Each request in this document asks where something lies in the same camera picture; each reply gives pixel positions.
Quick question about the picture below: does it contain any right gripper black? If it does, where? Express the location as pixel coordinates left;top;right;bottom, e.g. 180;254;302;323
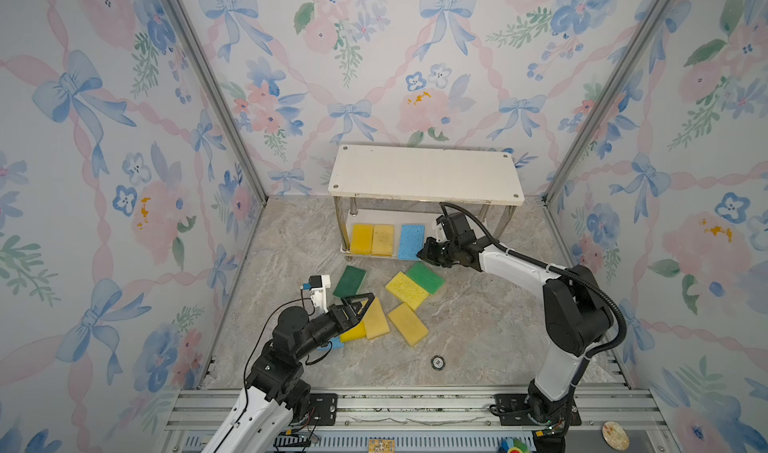
415;238;459;268

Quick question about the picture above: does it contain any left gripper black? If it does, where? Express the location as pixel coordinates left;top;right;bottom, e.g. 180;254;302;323
292;293;370;364

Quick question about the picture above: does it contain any large blue sponge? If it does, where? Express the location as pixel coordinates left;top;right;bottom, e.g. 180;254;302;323
397;224;425;261

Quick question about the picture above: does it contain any tan yellow orange-backed sponge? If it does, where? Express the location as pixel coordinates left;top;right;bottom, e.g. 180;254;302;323
371;224;395;257

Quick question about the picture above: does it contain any bright yellow sponge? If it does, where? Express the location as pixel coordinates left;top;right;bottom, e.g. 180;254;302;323
350;224;374;256
340;322;367;343

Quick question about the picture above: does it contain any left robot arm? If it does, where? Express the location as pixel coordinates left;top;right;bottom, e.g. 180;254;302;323
204;293;375;452

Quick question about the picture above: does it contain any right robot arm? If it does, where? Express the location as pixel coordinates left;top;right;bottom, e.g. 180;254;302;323
417;202;628;429

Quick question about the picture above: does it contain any white two-tier shelf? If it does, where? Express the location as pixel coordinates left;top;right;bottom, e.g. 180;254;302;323
328;144;525;256

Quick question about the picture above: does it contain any dark green scouring sponge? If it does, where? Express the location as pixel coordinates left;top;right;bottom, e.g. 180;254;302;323
333;266;367;298

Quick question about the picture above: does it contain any pale yellow sponge left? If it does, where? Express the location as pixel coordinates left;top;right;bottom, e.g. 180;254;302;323
362;298;390;340

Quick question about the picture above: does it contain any green sponge right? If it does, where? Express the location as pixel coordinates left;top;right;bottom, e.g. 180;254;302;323
406;263;445;295

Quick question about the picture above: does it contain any blue sponge left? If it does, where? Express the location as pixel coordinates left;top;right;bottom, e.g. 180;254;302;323
329;337;344;350

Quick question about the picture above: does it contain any yellow-green sponge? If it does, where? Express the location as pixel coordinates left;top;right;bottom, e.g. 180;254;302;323
385;272;430;310

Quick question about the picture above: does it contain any poker chip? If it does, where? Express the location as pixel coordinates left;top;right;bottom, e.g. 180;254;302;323
431;355;445;371

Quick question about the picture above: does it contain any small yellow circuit board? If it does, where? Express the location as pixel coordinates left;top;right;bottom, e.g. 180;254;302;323
367;438;396;453

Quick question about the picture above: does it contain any colourful toy object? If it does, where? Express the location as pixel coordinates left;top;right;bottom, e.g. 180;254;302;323
497;437;531;453

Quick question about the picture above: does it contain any round beige disc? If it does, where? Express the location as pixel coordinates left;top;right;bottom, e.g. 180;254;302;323
601;421;630;452

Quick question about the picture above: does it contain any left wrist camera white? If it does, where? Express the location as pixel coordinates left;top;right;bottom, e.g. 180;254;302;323
301;275;331;313

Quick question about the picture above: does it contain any black corrugated cable right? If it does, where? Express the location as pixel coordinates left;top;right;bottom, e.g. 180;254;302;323
439;202;628;388

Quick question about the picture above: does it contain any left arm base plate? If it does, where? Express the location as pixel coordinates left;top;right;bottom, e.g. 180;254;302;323
291;393;339;426

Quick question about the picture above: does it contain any thin black cable left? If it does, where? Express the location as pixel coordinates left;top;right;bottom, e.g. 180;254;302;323
227;296;319;442

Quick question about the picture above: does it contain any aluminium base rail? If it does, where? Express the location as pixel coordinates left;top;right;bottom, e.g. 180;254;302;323
152;385;682;453

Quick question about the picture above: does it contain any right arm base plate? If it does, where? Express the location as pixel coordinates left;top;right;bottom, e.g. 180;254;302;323
489;393;582;428

